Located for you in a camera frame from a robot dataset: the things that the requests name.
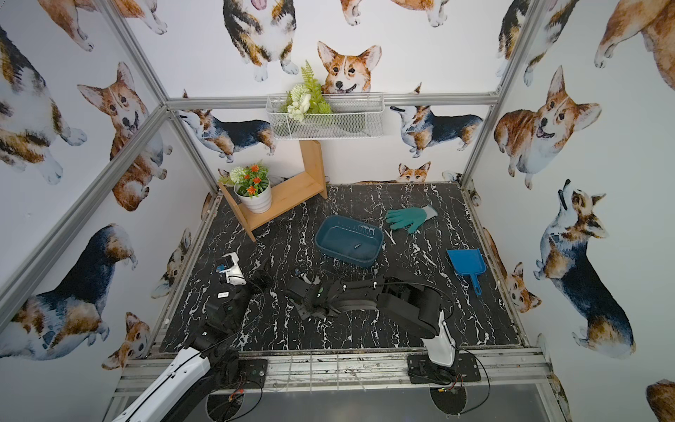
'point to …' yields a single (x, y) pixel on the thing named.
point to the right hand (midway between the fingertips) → (308, 290)
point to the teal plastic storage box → (348, 240)
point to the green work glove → (415, 216)
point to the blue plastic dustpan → (470, 263)
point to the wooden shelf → (288, 193)
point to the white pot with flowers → (252, 186)
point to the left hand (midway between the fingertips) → (256, 256)
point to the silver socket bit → (357, 245)
